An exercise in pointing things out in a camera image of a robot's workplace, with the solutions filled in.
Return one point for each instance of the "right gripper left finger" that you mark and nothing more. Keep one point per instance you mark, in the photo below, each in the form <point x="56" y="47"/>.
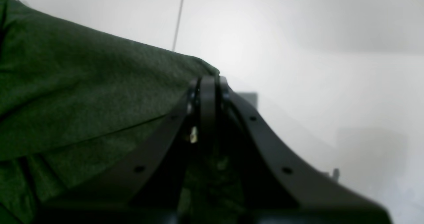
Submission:
<point x="144" y="187"/>

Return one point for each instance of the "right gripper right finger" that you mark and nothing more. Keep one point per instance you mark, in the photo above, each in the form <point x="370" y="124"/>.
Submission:
<point x="279" y="187"/>

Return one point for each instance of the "dark green t-shirt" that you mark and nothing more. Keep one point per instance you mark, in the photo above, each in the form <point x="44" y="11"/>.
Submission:
<point x="74" y="101"/>

